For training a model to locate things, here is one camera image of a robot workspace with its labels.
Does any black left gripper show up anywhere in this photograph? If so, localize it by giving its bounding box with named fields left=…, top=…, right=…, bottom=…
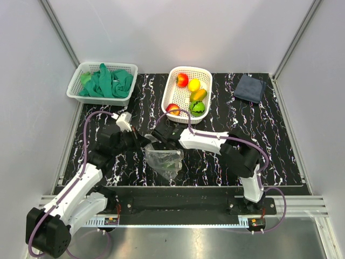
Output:
left=113, top=126, right=151, bottom=156

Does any red fake tomato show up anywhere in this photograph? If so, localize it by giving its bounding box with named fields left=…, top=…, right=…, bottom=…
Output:
left=165, top=103, right=180, bottom=116

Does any clear zip top bag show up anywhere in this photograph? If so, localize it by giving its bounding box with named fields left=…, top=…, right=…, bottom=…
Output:
left=144, top=134, right=184, bottom=180

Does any green fake watermelon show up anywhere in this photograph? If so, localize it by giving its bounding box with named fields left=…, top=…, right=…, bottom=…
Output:
left=189, top=100, right=205, bottom=117

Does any orange green fake mango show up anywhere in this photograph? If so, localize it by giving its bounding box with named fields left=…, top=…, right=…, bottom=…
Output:
left=189, top=89, right=208, bottom=102

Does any pink red fake fruit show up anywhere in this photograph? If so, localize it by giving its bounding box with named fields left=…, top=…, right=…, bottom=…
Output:
left=176, top=73, right=189, bottom=88

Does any yellow fake lemon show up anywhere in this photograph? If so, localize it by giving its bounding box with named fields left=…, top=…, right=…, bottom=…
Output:
left=188, top=79, right=201, bottom=92

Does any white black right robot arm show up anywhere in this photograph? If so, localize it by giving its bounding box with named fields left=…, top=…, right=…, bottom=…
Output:
left=152, top=124, right=266, bottom=214

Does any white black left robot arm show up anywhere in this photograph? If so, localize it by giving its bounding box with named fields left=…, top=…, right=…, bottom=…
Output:
left=25, top=129, right=150, bottom=258

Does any dark green fake vegetable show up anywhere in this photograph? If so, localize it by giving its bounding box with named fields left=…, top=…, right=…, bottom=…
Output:
left=156, top=160, right=180, bottom=172

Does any light green fake fruit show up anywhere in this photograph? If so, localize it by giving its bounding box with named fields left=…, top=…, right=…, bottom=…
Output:
left=80, top=72, right=92, bottom=86

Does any white perforated plastic basket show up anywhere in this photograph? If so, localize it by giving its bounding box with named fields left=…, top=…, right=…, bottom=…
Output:
left=161, top=66, right=213, bottom=124

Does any green cloth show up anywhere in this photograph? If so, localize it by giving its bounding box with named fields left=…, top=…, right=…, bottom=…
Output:
left=79, top=63, right=134, bottom=99

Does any pale green plastic basket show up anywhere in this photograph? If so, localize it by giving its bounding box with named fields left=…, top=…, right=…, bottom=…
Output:
left=66, top=62, right=138, bottom=106

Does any dark blue folded cloth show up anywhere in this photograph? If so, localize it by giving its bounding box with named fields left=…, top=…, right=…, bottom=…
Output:
left=234, top=74, right=267, bottom=104

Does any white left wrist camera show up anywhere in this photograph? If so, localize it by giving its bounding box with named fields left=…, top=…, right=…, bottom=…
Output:
left=112, top=112, right=132, bottom=132

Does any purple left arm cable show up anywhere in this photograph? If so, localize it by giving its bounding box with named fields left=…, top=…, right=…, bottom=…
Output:
left=27, top=111, right=119, bottom=259

